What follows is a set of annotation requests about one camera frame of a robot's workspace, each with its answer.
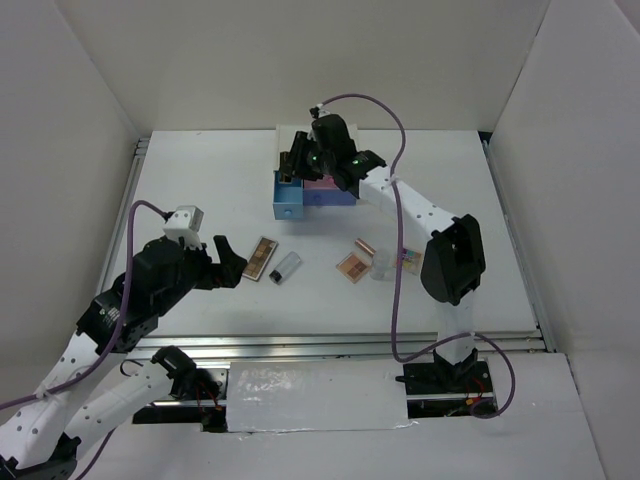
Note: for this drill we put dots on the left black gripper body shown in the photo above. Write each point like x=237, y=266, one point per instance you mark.
x=197, y=268

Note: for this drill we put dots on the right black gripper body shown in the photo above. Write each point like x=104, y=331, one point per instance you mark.
x=319, y=162

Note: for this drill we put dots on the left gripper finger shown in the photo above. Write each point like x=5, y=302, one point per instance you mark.
x=226, y=254
x=225, y=276

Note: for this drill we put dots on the pink drawer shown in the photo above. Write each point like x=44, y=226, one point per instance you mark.
x=325, y=183

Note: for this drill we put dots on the purple bottom drawer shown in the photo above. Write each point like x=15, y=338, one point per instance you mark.
x=326, y=197

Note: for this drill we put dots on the light blue small drawer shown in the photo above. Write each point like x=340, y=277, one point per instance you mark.
x=288, y=199

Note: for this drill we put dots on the clear bottle black cap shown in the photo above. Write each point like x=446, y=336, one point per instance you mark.
x=285, y=268

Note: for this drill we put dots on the rose gold lipstick tube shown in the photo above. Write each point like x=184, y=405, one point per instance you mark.
x=365, y=247

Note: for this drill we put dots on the clear ribbed plastic bottle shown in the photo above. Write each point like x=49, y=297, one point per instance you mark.
x=381, y=265

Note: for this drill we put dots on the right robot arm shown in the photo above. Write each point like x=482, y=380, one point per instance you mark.
x=453, y=260

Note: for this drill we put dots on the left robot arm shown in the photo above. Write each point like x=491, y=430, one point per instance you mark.
x=56, y=425

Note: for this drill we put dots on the white drawer cabinet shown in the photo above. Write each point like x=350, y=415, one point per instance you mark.
x=285, y=135

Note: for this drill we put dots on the long brown eyeshadow palette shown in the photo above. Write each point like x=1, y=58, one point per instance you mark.
x=259, y=258

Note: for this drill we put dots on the square peach eyeshadow palette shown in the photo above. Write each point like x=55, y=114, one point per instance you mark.
x=353, y=267

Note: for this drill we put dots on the colourful small eyeshadow palette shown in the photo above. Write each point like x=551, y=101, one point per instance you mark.
x=409, y=260

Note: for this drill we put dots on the white taped cover plate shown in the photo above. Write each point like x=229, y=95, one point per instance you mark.
x=325, y=396

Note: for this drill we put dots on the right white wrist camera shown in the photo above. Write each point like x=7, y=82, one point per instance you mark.
x=318, y=111

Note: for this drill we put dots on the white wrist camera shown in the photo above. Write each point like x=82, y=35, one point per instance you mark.
x=183, y=225
x=318, y=111

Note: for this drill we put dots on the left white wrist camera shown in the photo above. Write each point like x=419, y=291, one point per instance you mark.
x=183, y=225

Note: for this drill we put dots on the aluminium front rail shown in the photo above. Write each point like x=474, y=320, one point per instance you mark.
x=314, y=346

